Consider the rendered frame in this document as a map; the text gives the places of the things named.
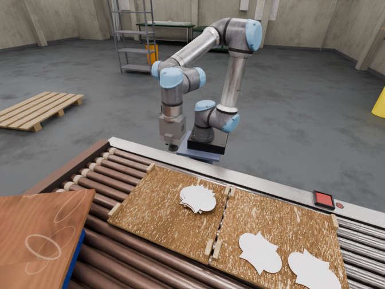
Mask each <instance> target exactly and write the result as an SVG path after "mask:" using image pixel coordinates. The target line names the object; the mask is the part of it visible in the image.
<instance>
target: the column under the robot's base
mask: <svg viewBox="0 0 385 289"><path fill-rule="evenodd" d="M190 134H191V131H188V132H187V134H186V138H185V139H184V141H183V142H182V144H181V145H180V147H179V149H178V151H177V152H176V154H177V155H182V156H186V157H189V158H190V159H194V160H197V161H201V162H204V163H208V164H211V165H213V161H214V162H219V159H220V156H221V155H220V154H215V153H208V152H205V151H198V150H192V149H188V148H187V140H188V138H189V136H190Z"/></svg>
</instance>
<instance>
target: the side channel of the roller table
mask: <svg viewBox="0 0 385 289"><path fill-rule="evenodd" d="M109 147H111V145H110V142H109V141H108V140H104V139H101V140H99V141H98V142H97V143H95V144H94V145H92V146H91V147H90V148H88V149H86V150H85V151H84V152H82V153H81V154H79V155H78V156H77V157H75V158H73V159H72V160H71V161H69V162H68V163H66V164H65V165H63V166H62V167H61V168H59V169H58V170H56V171H55V172H54V173H52V174H51V175H49V176H48V177H46V178H45V179H43V180H42V181H41V182H39V183H38V184H36V185H34V186H33V187H32V188H30V189H29V190H27V191H26V192H24V193H23V194H22V195H27V194H40V193H51V192H52V191H53V190H54V189H55V188H59V189H61V184H62V183H63V182H64V181H69V182H70V178H71V176H72V175H74V174H77V175H78V172H79V170H80V169H81V168H85V169H86V166H87V164H88V163H89V162H92V163H93V160H94V159H95V158H96V157H99V158H100V154H101V153H102V152H107V148H109Z"/></svg>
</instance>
